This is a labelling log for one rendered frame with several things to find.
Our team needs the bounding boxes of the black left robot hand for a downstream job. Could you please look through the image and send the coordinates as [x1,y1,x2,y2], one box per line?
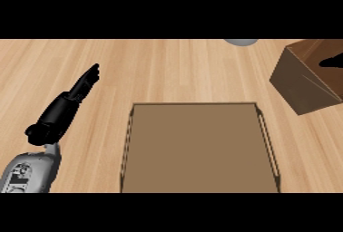
[23,63,102,147]

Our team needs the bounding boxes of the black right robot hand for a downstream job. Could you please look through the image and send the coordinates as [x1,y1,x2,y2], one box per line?
[318,53,343,69]

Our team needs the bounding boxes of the brown cardboard box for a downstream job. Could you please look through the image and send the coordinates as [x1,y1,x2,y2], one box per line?
[267,39,343,116]

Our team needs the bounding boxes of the brown wooden tray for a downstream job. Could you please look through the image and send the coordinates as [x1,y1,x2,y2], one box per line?
[120,101,282,194]

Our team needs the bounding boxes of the grey round object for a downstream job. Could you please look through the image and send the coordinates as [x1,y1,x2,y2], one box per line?
[222,39,260,47]

